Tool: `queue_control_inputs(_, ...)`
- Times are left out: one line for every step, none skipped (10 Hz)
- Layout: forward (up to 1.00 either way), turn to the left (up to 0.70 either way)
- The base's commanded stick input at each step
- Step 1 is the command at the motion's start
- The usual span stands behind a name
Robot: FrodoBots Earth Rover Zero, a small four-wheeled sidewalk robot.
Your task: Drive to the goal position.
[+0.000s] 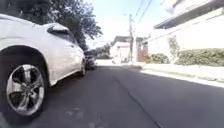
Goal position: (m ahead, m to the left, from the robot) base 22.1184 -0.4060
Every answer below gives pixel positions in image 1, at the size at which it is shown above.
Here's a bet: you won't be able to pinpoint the white car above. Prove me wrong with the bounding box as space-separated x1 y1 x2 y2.
0 13 88 126

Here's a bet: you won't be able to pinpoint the long white wall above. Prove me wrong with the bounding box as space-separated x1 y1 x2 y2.
146 7 224 62

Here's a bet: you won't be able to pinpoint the dark car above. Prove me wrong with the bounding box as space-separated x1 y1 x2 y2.
83 49 98 71

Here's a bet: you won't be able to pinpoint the dark green trees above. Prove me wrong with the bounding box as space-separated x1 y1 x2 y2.
0 0 104 52

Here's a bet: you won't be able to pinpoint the grey asphalt road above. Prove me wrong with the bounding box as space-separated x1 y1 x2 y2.
19 64 224 128

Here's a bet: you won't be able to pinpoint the white building with dark eaves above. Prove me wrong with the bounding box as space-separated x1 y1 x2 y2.
153 0 224 30

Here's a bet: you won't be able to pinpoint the utility pole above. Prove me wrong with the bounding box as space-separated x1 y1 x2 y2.
128 13 134 64

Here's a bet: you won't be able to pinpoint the small pale tree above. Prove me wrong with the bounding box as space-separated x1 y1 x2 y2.
167 34 181 63

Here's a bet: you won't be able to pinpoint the green hedge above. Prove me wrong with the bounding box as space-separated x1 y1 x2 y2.
144 48 224 68

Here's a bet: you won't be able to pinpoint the brown gate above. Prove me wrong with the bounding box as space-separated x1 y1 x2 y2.
135 37 149 63

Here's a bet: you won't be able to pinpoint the pale concrete sidewalk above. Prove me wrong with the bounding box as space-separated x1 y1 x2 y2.
129 61 224 89

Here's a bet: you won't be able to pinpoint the overhead wires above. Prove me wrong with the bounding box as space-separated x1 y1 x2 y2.
133 0 154 28

